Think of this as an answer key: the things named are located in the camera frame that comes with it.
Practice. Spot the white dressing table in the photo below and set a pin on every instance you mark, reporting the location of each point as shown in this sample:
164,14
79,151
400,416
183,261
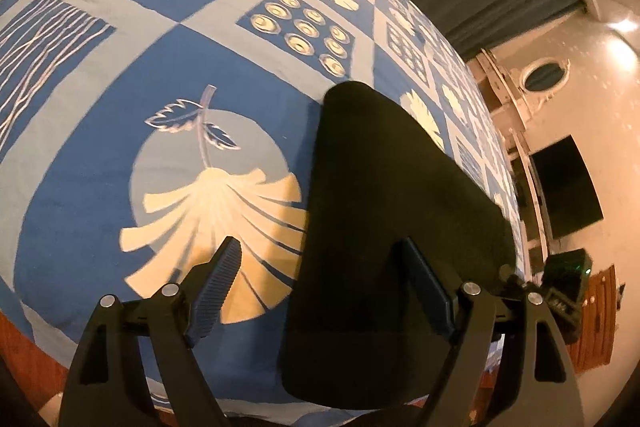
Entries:
502,97

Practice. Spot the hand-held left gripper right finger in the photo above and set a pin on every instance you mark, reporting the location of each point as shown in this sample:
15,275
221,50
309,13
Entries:
430,292

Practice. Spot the brown wooden cabinet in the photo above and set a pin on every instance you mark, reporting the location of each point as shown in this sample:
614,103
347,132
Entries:
597,327

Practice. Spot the white oval mirror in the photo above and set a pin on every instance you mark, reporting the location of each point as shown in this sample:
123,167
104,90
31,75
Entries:
544,77

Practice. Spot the blue patterned bedsheet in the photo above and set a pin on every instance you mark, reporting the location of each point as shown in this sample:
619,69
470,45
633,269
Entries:
150,72

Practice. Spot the black pants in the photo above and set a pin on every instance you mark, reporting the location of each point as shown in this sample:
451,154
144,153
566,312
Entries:
390,187

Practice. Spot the black television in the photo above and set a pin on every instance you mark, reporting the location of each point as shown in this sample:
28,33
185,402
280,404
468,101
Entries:
567,187

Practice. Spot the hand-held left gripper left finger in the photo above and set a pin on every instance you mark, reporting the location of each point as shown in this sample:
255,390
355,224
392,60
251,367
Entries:
215,292

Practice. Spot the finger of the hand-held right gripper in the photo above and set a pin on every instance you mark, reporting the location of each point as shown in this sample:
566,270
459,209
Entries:
511,281

